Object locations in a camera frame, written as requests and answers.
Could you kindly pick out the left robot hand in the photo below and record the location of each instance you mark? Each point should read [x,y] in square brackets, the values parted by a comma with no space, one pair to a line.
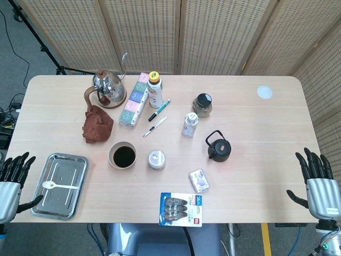
[9,194]

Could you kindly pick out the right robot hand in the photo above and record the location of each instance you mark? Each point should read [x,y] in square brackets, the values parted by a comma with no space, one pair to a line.
[323,197]

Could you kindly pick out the white plastic spoon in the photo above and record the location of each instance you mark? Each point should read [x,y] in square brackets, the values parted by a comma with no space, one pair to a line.
[48,184]

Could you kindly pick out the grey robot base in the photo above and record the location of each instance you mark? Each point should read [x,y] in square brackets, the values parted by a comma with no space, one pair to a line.
[149,240]

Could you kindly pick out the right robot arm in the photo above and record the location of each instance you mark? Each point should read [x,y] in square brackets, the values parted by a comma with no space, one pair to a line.
[330,240]

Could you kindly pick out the cup of dark coffee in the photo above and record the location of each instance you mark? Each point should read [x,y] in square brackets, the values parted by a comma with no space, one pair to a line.
[123,156]

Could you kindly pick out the stainless steel tray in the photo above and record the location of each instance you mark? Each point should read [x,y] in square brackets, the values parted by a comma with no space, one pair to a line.
[64,202]

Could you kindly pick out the crumpled brown cloth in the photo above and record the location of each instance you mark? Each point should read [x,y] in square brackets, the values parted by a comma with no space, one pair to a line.
[97,128]

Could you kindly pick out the black cast iron teapot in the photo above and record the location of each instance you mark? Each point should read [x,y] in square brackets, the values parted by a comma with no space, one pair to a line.
[219,150]

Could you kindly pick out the black tripod stand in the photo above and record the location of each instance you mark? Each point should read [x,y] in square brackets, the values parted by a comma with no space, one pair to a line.
[60,70]

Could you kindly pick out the blue correction tape blister pack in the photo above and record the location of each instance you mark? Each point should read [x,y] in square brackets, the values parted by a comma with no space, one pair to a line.
[181,210]

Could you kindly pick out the seasoning jar white lid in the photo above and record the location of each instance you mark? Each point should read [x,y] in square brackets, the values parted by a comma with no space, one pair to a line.
[156,158]

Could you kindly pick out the clear water bottle white cap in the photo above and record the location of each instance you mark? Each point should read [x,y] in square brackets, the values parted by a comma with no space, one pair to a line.
[189,125]

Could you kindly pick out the multicolour tissue pack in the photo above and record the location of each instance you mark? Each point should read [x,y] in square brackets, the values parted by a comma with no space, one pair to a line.
[131,104]

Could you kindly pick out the glass jar black lid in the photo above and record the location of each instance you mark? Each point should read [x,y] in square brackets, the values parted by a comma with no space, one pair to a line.
[203,100]

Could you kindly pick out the white pen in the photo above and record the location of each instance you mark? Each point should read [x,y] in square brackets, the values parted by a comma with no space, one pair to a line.
[154,126]

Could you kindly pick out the green marker pen black cap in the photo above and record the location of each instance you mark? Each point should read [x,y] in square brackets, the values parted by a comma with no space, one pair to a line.
[160,110]

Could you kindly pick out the drink bottle yellow cap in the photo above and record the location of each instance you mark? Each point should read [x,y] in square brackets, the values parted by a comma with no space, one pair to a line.
[155,93]

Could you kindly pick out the woven folding screen wooden frame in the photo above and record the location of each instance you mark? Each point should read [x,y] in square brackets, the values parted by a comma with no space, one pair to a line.
[218,34]

